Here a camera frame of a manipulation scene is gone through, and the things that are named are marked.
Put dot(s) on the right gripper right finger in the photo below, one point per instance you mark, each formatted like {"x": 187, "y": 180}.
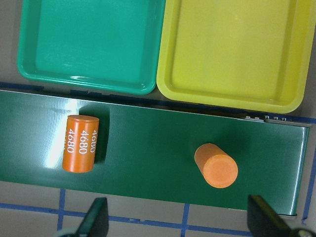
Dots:
{"x": 263, "y": 221}

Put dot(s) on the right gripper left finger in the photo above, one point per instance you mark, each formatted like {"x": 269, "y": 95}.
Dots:
{"x": 96, "y": 221}

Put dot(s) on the plain orange cylinder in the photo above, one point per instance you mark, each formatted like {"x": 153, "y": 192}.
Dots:
{"x": 218, "y": 168}

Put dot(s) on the orange cylinder with 4680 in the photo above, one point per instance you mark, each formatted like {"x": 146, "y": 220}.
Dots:
{"x": 80, "y": 143}

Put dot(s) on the green conveyor belt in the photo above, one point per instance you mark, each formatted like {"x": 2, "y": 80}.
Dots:
{"x": 149, "y": 153}

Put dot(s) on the yellow plastic tray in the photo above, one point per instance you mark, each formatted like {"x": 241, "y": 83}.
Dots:
{"x": 244, "y": 54}

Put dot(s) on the green plastic tray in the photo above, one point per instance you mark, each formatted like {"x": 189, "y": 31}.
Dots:
{"x": 101, "y": 44}

